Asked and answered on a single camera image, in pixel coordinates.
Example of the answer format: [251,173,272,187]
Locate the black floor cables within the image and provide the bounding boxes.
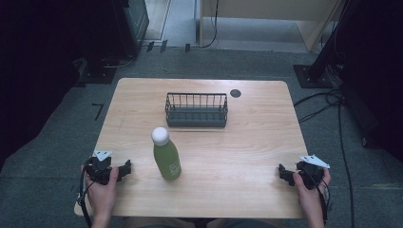
[293,63,355,228]

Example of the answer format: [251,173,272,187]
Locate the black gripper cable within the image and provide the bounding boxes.
[303,169,332,226]
[77,158,96,228]

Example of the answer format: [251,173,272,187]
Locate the person's right hand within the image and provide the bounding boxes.
[292,167,333,219]

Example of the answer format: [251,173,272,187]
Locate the black stand with base plate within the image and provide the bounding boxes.
[292,0,362,89]
[79,0,142,86]

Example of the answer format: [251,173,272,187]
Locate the green bottle with white cap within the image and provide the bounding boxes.
[150,126,182,181]

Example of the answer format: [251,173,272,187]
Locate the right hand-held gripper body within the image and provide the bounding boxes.
[295,154,331,191]

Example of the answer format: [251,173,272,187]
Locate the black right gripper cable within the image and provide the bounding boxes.
[303,169,332,226]

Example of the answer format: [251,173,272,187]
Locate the dark grey wire basket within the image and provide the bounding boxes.
[163,91,229,129]

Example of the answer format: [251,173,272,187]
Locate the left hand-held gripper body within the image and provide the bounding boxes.
[84,149,114,186]

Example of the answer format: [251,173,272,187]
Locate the light wooden cabinet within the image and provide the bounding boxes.
[199,0,345,53]

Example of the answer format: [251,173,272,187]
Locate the person's left hand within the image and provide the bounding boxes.
[80,164,120,220]

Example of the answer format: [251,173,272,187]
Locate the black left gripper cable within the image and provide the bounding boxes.
[77,158,96,228]

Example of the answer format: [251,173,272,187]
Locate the black hanging cable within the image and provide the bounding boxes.
[199,0,221,49]

